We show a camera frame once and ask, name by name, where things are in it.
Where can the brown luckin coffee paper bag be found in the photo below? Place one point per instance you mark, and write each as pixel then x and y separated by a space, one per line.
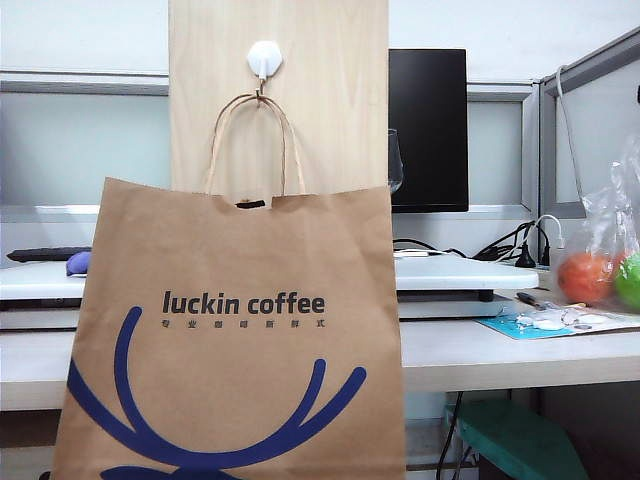
pixel 235 350

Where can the clear plastic bag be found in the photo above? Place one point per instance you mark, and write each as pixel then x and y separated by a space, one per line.
pixel 607 220

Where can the white flat device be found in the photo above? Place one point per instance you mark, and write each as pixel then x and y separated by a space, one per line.
pixel 412 254

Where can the clear wine glass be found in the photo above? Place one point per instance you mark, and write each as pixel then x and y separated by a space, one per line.
pixel 396 170

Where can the white desk riser platform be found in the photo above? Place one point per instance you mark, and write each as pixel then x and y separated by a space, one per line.
pixel 450 272
pixel 35 285

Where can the light wooden board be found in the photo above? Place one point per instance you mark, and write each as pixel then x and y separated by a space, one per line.
pixel 330 100

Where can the black computer monitor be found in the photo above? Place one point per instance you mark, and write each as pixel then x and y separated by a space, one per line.
pixel 430 130

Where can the blue packaging card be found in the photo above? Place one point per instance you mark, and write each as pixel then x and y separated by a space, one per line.
pixel 505 327

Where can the black pen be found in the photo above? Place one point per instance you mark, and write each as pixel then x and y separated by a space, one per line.
pixel 526 297

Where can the purple soft object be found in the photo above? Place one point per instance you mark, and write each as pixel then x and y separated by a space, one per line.
pixel 80 264

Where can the orange ball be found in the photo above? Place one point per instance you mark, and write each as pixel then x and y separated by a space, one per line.
pixel 584 279

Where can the black keyboard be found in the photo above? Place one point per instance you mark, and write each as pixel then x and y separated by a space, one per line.
pixel 45 254

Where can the green plastic object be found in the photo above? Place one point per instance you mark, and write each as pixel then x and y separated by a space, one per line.
pixel 520 445

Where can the green ball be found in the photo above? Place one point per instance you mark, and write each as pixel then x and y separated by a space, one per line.
pixel 629 280

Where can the white adhesive wall hook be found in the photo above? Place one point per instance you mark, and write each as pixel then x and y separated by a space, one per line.
pixel 264 59

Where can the grey office partition frame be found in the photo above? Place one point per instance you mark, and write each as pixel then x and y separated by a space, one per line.
pixel 547 150

